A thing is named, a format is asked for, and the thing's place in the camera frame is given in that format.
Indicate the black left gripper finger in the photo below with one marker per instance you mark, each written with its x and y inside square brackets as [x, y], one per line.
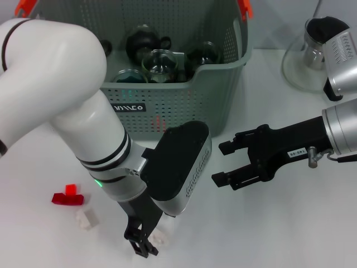
[142, 245]

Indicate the dark red long toy brick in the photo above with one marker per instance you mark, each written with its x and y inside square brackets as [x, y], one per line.
[67, 199]

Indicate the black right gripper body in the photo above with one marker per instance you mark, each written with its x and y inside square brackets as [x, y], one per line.
[284, 142]

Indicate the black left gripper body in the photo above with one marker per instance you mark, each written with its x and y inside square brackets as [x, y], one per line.
[142, 212]

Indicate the small red toy brick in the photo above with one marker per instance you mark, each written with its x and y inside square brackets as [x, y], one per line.
[70, 189]

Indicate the grey perforated plastic storage bin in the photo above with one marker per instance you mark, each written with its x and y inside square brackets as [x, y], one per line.
[209, 97]

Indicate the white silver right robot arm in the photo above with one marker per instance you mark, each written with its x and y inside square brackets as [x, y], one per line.
[343, 125]

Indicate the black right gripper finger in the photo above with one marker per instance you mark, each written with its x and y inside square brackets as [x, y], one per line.
[237, 141]
[240, 178]

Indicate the white toy brick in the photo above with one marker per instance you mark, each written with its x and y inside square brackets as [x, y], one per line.
[161, 237]
[82, 222]

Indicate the dark clay teapot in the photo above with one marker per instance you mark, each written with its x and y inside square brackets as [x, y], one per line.
[106, 46]

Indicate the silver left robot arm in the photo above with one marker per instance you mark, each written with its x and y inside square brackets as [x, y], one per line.
[55, 83]

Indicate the red sloped toy brick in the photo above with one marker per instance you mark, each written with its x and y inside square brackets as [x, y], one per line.
[159, 123]

